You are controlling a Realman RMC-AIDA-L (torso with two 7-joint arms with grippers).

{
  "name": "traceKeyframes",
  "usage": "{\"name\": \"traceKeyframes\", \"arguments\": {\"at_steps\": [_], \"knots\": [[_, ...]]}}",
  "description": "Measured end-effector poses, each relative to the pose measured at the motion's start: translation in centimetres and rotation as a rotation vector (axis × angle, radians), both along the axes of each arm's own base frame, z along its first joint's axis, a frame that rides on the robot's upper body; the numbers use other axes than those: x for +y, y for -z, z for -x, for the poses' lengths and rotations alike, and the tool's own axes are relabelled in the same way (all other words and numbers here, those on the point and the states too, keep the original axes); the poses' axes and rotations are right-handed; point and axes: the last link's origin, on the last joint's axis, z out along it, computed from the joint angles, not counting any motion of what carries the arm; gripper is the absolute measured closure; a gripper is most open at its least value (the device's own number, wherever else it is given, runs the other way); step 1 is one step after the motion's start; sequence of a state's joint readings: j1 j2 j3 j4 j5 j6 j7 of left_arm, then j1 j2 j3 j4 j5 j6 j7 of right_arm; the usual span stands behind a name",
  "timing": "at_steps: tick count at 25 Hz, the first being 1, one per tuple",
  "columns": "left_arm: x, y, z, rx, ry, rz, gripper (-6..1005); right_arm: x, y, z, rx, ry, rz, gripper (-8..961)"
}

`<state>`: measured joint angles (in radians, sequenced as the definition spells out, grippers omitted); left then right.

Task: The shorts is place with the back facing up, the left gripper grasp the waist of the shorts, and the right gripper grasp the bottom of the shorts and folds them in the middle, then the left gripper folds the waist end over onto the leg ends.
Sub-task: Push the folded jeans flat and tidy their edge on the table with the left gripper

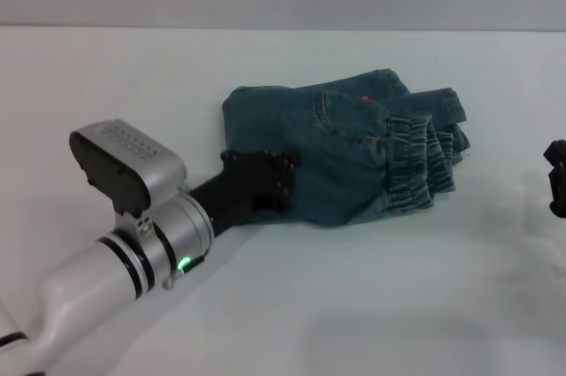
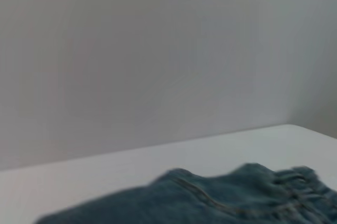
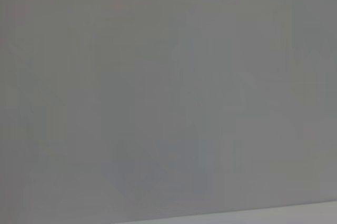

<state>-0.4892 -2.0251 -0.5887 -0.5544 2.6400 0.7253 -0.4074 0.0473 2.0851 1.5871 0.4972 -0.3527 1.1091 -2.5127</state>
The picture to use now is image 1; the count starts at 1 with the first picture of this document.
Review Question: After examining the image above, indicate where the blue denim shorts basketball print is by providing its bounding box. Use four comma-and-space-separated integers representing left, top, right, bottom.
220, 68, 472, 228

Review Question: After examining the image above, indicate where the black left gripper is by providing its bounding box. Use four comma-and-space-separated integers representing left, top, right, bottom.
188, 149, 302, 240

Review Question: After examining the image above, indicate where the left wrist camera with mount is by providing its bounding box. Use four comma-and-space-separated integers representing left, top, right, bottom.
68, 118, 189, 235

